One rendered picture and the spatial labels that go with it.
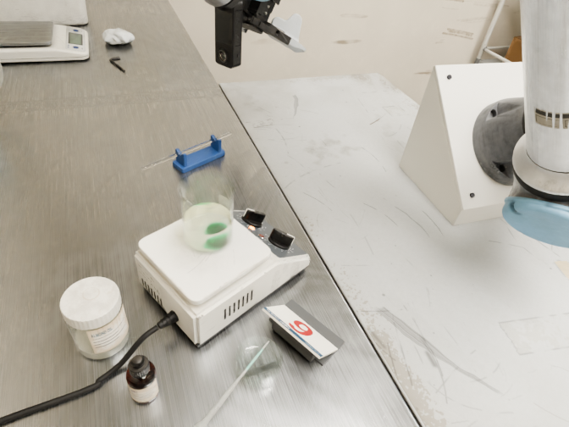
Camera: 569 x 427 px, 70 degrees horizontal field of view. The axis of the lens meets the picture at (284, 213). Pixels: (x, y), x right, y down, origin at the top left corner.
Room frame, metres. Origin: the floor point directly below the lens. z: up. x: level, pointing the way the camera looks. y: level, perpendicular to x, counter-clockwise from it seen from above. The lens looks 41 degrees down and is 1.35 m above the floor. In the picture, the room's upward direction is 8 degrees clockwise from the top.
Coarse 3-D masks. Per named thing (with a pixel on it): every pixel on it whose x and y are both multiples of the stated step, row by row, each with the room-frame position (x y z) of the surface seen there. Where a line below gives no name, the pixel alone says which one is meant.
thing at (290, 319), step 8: (280, 312) 0.30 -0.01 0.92; (288, 312) 0.31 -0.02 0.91; (288, 320) 0.29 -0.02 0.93; (296, 320) 0.30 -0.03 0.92; (296, 328) 0.28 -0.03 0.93; (304, 328) 0.29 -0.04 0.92; (304, 336) 0.27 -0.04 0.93; (312, 336) 0.28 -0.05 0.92; (320, 336) 0.28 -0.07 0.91; (312, 344) 0.26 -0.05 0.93; (320, 344) 0.27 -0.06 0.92; (328, 344) 0.27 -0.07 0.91; (320, 352) 0.25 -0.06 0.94
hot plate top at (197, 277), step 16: (176, 224) 0.37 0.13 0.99; (144, 240) 0.33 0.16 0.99; (160, 240) 0.34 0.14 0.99; (176, 240) 0.34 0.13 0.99; (240, 240) 0.35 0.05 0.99; (256, 240) 0.36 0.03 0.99; (160, 256) 0.31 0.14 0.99; (176, 256) 0.31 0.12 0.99; (192, 256) 0.32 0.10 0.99; (208, 256) 0.32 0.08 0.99; (224, 256) 0.32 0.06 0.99; (240, 256) 0.33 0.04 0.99; (256, 256) 0.33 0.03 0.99; (160, 272) 0.29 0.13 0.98; (176, 272) 0.29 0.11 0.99; (192, 272) 0.29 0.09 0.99; (208, 272) 0.30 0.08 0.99; (224, 272) 0.30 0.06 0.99; (240, 272) 0.30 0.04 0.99; (176, 288) 0.27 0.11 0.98; (192, 288) 0.27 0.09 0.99; (208, 288) 0.27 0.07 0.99; (224, 288) 0.28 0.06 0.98; (192, 304) 0.26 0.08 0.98
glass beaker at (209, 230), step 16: (192, 176) 0.37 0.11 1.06; (208, 176) 0.38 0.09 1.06; (224, 176) 0.38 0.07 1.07; (192, 192) 0.37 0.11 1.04; (208, 192) 0.38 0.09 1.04; (224, 192) 0.38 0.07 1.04; (192, 208) 0.32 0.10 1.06; (208, 208) 0.31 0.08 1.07; (224, 208) 0.33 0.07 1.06; (192, 224) 0.32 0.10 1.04; (208, 224) 0.32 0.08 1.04; (224, 224) 0.33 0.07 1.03; (192, 240) 0.32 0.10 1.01; (208, 240) 0.32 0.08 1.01; (224, 240) 0.33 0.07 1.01
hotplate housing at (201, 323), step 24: (144, 264) 0.31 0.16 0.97; (264, 264) 0.34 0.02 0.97; (288, 264) 0.36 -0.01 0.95; (168, 288) 0.28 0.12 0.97; (240, 288) 0.30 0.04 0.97; (264, 288) 0.33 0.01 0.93; (168, 312) 0.28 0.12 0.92; (192, 312) 0.26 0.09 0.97; (216, 312) 0.27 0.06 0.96; (240, 312) 0.30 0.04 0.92; (192, 336) 0.25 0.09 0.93
